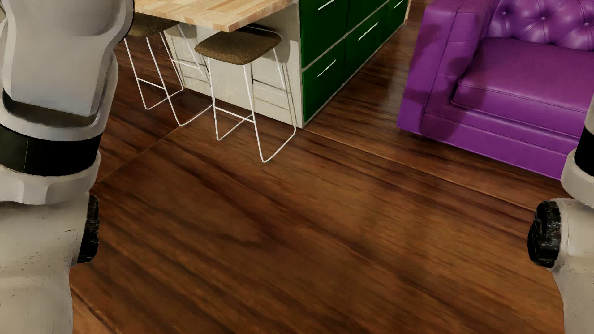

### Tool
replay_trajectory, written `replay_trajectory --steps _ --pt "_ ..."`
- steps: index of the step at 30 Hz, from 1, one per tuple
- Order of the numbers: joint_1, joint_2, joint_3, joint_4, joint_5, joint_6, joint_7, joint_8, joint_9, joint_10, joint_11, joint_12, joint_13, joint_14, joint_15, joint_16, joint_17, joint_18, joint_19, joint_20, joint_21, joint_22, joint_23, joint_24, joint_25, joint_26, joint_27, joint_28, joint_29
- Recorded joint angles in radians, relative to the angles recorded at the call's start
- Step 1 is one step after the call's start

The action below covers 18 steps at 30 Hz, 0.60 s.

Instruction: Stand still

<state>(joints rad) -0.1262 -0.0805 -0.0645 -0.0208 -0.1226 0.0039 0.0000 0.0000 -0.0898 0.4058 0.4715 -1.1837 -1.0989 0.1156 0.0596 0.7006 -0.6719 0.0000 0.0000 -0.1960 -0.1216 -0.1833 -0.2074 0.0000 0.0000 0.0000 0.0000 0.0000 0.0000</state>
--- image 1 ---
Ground green drawer kitchen island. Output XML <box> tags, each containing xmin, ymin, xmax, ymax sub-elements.
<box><xmin>134</xmin><ymin>0</ymin><xmax>411</xmax><ymax>129</ymax></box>

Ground purple tufted leather sofa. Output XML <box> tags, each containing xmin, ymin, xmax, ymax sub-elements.
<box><xmin>397</xmin><ymin>0</ymin><xmax>594</xmax><ymax>180</ymax></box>

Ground brown seat wire stool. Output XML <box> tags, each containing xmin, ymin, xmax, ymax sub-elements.
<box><xmin>123</xmin><ymin>12</ymin><xmax>213</xmax><ymax>127</ymax></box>
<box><xmin>194</xmin><ymin>27</ymin><xmax>297</xmax><ymax>163</ymax></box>

